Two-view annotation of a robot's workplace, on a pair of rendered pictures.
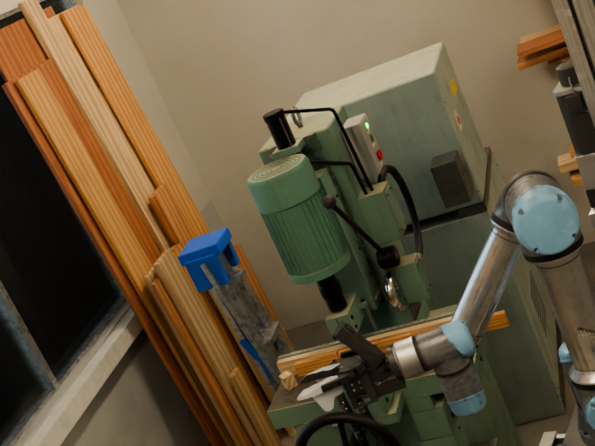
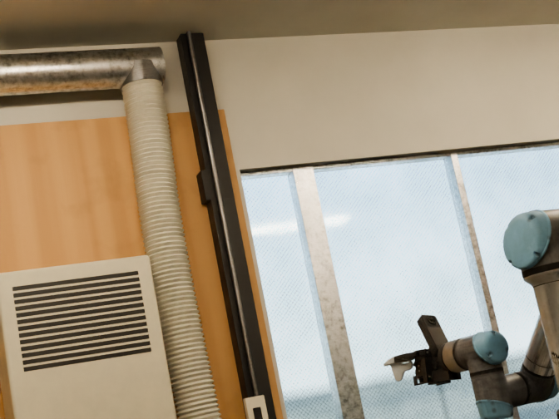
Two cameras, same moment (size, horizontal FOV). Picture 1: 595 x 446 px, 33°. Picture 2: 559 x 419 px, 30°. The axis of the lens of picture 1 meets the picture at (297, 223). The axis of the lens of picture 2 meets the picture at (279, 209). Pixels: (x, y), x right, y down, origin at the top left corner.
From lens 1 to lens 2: 1.94 m
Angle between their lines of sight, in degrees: 55
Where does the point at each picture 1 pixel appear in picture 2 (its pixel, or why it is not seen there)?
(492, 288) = not seen: hidden behind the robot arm
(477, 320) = (536, 347)
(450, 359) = (471, 359)
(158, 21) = not seen: outside the picture
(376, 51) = not seen: outside the picture
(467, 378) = (483, 382)
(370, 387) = (424, 369)
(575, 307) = (548, 329)
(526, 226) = (506, 239)
